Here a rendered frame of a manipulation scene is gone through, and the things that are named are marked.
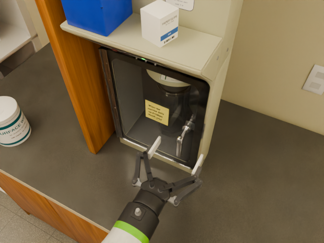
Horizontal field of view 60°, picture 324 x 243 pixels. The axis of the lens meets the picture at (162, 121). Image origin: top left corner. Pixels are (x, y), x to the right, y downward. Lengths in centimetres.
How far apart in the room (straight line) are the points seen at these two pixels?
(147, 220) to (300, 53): 75
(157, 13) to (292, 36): 62
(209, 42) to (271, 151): 67
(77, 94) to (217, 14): 47
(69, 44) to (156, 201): 45
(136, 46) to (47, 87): 88
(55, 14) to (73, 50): 11
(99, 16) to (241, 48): 67
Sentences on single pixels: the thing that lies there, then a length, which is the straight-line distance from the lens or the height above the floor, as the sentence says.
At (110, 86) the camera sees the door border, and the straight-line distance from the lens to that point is 85.
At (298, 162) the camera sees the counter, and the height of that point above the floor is 94.
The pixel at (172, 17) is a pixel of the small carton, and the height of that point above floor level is 156.
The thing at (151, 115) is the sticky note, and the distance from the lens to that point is 84.
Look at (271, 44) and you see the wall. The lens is 108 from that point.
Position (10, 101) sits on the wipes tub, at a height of 109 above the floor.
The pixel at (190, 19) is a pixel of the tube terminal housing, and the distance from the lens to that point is 60.
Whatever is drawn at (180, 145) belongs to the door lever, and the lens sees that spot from 79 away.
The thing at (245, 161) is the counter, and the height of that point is 94.
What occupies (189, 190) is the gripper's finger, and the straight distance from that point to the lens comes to 75.
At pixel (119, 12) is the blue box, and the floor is 154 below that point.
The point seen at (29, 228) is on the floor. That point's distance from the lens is 211.
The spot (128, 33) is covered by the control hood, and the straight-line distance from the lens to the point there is 59.
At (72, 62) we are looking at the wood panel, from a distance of 79.
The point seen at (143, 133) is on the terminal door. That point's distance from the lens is 94.
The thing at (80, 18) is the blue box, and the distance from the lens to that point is 61.
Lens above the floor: 183
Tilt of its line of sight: 51 degrees down
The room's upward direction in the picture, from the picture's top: straight up
